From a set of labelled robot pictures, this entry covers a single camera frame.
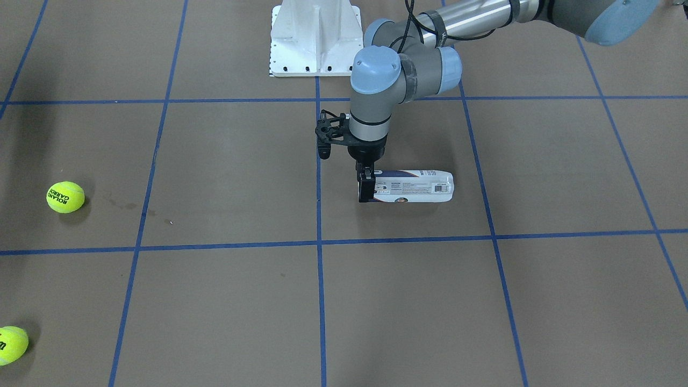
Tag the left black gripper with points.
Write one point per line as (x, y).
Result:
(366, 152)

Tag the clear tennis ball can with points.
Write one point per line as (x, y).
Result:
(413, 186)

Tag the yellow tennis ball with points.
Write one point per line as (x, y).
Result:
(14, 343)
(65, 197)

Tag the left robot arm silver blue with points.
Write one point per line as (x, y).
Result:
(400, 63)

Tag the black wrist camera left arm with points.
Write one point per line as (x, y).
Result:
(331, 129)

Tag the white pedestal column base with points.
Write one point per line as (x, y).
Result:
(314, 38)

